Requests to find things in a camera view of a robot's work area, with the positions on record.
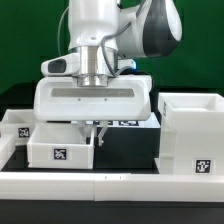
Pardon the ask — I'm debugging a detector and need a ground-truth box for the white drawer with knob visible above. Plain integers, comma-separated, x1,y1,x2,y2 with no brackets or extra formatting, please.
27,123,96,169

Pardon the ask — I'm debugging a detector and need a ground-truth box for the grey cable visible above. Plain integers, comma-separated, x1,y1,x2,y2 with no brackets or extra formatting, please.
56,6,70,58

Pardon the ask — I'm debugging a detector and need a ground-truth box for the white drawer cabinet box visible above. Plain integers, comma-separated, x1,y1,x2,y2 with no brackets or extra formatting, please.
155,93,224,175

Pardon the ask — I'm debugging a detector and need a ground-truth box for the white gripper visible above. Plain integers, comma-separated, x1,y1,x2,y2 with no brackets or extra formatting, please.
34,75,152,146

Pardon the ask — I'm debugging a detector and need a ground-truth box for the white marker sheet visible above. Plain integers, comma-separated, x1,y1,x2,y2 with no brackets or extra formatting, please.
71,112,162,129

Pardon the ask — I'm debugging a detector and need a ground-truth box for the white front fence bar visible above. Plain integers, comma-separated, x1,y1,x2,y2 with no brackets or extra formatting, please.
0,172,224,202

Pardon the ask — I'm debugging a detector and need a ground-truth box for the white left fence block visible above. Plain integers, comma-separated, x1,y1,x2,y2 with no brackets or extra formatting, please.
0,134,15,171

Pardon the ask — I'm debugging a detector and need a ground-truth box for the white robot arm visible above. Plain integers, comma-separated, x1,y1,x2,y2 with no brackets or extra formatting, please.
34,0,182,132

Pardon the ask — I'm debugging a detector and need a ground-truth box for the white drawer tray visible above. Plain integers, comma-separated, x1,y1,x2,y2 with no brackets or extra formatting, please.
0,109,36,146

